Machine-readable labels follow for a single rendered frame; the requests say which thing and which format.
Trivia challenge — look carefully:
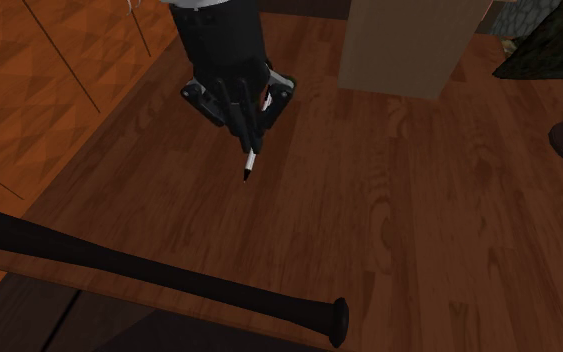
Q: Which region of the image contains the tan rectangular box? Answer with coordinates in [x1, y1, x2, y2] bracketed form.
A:
[337, 0, 495, 102]

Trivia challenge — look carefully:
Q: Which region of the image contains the dark green mossy object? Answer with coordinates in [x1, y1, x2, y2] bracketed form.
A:
[491, 0, 563, 82]

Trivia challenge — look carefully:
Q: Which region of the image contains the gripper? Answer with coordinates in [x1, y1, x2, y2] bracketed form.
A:
[168, 0, 297, 154]

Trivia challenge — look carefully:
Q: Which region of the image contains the white and black pen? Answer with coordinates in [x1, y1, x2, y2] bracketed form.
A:
[242, 92, 273, 184]

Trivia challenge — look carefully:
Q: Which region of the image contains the black baseball bat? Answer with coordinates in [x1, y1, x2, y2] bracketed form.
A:
[0, 202, 350, 349]

